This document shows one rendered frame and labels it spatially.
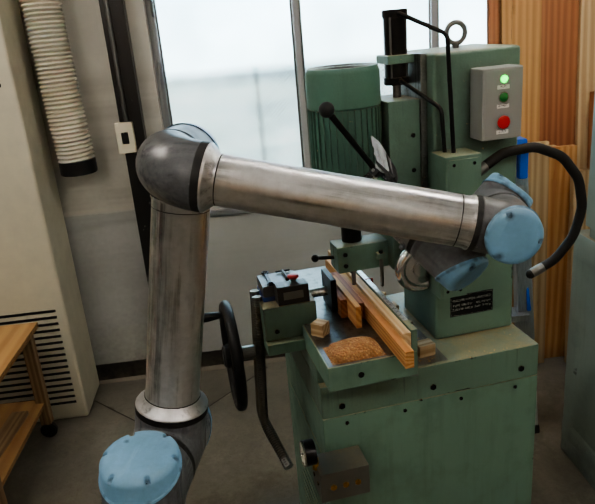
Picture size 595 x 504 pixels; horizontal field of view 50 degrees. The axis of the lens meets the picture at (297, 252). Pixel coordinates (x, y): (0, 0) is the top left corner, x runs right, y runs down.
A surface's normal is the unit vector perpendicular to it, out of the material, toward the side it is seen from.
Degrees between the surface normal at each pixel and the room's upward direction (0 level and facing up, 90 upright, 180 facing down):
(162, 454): 4
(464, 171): 90
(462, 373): 90
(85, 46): 90
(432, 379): 90
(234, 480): 1
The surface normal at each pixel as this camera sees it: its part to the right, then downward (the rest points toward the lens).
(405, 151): 0.23, 0.31
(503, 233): -0.01, 0.32
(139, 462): -0.04, -0.92
